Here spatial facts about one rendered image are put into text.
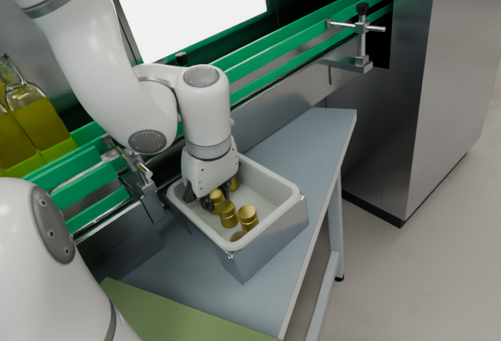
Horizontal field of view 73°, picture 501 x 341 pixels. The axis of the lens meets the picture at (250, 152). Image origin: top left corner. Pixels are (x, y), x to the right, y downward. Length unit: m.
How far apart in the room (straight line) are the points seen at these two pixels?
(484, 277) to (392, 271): 0.31
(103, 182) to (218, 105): 0.24
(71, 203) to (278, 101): 0.53
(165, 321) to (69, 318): 0.24
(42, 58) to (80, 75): 0.38
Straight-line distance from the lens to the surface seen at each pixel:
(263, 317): 0.58
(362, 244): 1.58
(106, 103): 0.41
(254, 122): 0.84
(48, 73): 0.80
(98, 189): 0.61
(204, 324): 0.49
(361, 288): 1.46
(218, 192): 0.67
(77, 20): 0.41
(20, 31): 0.78
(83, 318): 0.30
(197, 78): 0.47
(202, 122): 0.48
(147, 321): 0.52
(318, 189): 0.73
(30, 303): 0.25
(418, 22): 1.10
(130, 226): 0.64
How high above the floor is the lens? 1.26
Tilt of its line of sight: 36 degrees down
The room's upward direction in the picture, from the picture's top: 13 degrees counter-clockwise
